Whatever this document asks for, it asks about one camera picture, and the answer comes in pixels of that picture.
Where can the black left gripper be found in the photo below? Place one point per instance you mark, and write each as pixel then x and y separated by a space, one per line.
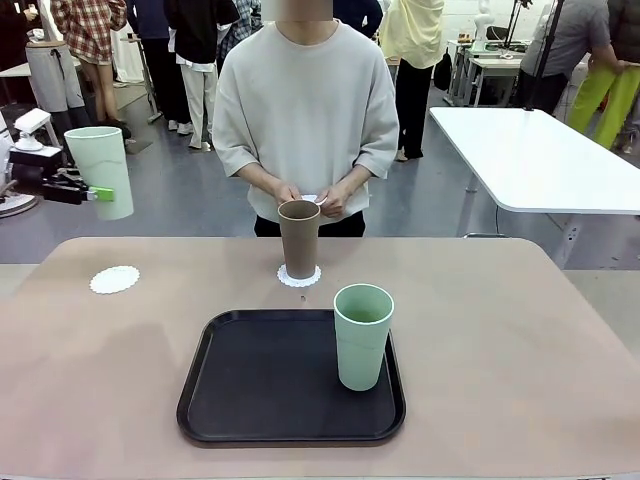
pixel 62 192

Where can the light green tall cup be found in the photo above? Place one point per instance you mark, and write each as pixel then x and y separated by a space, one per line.
pixel 362 350
pixel 102 160

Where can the white scalloped paper coaster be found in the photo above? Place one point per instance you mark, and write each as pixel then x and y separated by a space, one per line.
pixel 295 283
pixel 312 199
pixel 115 280

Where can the brown tall cup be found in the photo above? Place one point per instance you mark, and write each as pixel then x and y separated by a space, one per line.
pixel 300 240

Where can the person's left forearm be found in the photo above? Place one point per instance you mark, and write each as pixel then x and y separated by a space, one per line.
pixel 357 177

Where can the small white background robot arm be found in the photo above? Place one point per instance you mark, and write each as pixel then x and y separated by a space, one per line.
pixel 482 22

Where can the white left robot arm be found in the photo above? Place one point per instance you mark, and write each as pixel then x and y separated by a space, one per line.
pixel 17 206

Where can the person's right forearm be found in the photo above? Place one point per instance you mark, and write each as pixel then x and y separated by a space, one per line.
pixel 255 172

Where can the person's right hand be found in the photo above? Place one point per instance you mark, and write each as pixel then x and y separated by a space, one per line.
pixel 287 192

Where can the person's left hand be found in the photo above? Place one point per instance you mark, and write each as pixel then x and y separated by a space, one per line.
pixel 336 200

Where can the person in dark clothes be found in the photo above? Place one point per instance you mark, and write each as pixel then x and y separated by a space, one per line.
pixel 150 50

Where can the person in plaid shirt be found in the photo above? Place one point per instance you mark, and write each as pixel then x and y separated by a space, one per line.
pixel 90 30

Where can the person black top white trousers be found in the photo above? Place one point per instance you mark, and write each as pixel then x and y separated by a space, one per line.
pixel 200 30

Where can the person in beige sweater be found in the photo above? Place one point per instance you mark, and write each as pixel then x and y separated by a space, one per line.
pixel 305 100

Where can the black serving tray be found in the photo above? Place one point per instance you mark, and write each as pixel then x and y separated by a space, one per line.
pixel 270 390

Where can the person in yellow top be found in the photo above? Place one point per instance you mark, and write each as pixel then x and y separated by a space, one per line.
pixel 415 30

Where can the black hanging backpack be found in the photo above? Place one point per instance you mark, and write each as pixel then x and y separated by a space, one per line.
pixel 442 72

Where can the grey background desk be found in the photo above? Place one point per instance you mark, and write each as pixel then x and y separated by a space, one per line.
pixel 487 65

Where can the white table with grey legs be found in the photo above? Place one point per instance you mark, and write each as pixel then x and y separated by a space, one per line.
pixel 525 160

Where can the person in grey shirt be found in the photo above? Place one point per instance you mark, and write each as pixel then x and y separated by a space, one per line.
pixel 570 40

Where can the person in neon green trousers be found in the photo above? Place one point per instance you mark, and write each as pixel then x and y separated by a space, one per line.
pixel 600 100

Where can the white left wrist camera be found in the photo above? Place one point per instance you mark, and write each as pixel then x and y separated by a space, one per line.
pixel 32 127

